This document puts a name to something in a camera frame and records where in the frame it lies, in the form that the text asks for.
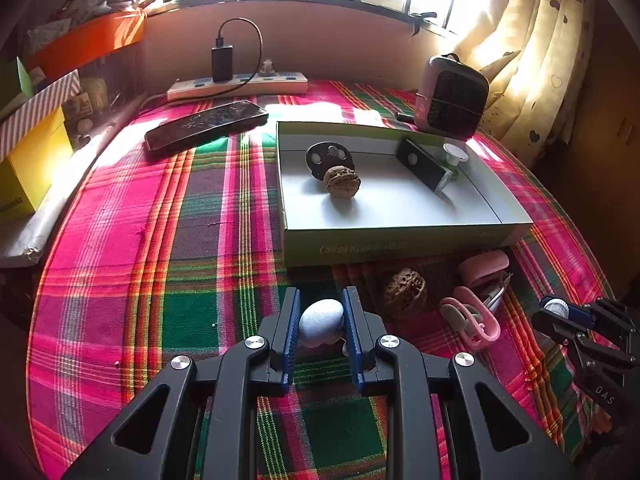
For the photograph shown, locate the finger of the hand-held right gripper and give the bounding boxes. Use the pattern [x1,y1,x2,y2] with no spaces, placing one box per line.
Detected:
[565,299,640,346]
[531,310,636,386]

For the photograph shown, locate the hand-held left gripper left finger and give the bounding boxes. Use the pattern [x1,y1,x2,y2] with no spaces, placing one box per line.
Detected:
[60,287,301,480]

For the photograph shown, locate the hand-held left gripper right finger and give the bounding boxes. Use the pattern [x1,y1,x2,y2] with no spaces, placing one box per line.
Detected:
[344,286,576,480]

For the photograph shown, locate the white mushroom-shaped knob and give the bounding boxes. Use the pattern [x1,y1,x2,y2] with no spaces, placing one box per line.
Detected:
[298,299,347,348]

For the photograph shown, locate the white usb cable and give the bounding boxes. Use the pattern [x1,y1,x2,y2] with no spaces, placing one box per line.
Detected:
[480,272,513,311]

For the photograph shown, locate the brown walnut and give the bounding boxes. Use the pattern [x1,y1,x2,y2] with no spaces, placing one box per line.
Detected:
[384,267,427,313]
[323,166,362,200]

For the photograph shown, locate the light green cardboard box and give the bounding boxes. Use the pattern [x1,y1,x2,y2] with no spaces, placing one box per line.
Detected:
[276,121,535,267]

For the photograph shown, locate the black oval key fob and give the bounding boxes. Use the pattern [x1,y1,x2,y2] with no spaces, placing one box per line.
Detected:
[306,141,355,181]

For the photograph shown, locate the green and white spool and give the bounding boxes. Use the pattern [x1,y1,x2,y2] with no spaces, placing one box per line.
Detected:
[440,142,469,183]

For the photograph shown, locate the black smartphone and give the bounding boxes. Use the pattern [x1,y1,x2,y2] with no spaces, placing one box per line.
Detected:
[145,101,269,153]

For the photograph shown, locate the pink portable heater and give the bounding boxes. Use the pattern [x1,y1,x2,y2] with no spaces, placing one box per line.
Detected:
[414,54,490,140]

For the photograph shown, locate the white power strip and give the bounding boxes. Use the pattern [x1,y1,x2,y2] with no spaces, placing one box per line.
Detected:
[166,72,308,102]

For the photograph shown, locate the cream heart-print curtain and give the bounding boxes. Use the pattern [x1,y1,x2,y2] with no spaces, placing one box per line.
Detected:
[450,0,601,161]

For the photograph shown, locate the black charger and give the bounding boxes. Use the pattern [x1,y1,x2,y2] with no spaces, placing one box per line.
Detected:
[211,46,235,83]

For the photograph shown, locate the yellow box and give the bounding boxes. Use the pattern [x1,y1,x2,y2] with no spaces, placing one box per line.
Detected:
[0,107,76,226]

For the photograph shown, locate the clear display case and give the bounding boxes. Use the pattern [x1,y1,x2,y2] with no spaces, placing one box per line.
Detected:
[75,47,148,131]

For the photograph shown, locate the striped box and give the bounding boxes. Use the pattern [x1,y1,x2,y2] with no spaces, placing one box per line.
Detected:
[0,70,81,158]

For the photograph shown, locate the orange box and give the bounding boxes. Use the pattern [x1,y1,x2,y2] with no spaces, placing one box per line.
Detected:
[27,10,147,78]

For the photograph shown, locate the dark green carton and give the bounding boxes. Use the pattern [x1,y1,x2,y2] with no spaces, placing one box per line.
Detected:
[16,57,37,97]

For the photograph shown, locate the black charger cable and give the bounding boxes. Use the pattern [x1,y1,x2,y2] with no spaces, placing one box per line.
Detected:
[215,18,263,97]

